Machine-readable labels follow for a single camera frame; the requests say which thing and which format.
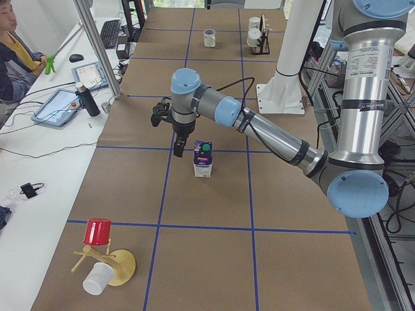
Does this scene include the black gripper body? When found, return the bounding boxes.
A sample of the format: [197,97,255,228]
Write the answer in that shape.
[172,119,196,140]

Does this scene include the blue white milk carton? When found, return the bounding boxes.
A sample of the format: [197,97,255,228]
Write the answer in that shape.
[193,141,213,178]

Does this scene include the white mug dark interior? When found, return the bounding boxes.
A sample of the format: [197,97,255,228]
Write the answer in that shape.
[204,29,216,48]

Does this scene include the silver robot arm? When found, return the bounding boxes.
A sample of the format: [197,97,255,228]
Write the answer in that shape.
[169,1,414,218]

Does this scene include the red plastic cup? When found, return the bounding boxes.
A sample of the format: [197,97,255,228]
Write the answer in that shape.
[83,218,112,246]

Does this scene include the wooden cup tree stand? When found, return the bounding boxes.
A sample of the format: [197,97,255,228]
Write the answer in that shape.
[71,240,137,286]

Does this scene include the white plastic cup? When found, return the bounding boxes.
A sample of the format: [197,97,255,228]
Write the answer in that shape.
[82,262,115,295]

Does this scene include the black water bottle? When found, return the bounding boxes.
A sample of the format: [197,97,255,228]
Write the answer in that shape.
[75,82,100,117]

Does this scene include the black power box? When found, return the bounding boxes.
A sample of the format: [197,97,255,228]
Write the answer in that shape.
[116,34,136,60]

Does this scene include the blue teach pendant far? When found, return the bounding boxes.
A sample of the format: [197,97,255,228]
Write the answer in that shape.
[71,62,108,91]

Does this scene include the blue teach pendant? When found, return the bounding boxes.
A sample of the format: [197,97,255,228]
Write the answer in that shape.
[71,62,108,91]
[30,89,80,128]

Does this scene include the white mug on rack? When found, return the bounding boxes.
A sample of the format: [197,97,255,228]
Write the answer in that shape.
[246,28,261,47]
[248,16,261,30]

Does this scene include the black keyboard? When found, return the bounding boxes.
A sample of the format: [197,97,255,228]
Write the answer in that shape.
[100,19,121,49]

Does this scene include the blue teach pendant near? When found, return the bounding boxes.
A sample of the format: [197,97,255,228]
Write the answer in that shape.
[30,89,80,128]

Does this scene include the black computer mouse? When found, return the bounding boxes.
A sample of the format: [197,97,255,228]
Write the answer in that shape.
[69,54,84,63]

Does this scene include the green clamp tool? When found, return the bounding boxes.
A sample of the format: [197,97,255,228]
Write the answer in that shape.
[44,55,55,75]

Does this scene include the small black adapter device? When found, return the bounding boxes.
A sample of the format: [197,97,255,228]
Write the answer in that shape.
[20,183,45,199]

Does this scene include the seated person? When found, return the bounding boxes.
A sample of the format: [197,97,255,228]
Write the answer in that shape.
[1,1,47,104]

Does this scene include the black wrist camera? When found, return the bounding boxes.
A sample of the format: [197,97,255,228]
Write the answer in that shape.
[150,101,172,127]

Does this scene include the black wire mug rack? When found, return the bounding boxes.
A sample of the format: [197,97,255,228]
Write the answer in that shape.
[250,28,270,55]

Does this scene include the aluminium frame post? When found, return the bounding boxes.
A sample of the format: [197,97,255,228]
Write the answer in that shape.
[73,0,121,99]

